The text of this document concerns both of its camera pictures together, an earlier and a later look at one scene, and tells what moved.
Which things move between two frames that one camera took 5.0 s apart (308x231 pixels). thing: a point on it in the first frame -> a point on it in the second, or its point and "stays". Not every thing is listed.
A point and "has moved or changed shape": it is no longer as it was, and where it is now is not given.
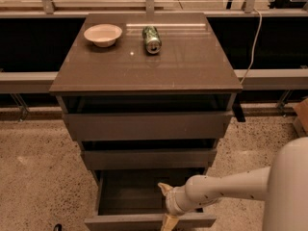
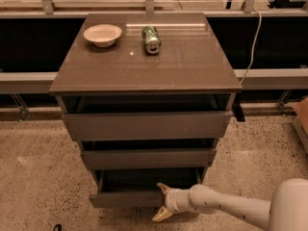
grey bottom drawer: x=132 y=199 has moved or changed shape
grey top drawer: x=146 y=115 stays
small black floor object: x=58 y=227 stays
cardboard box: x=300 y=118 stays
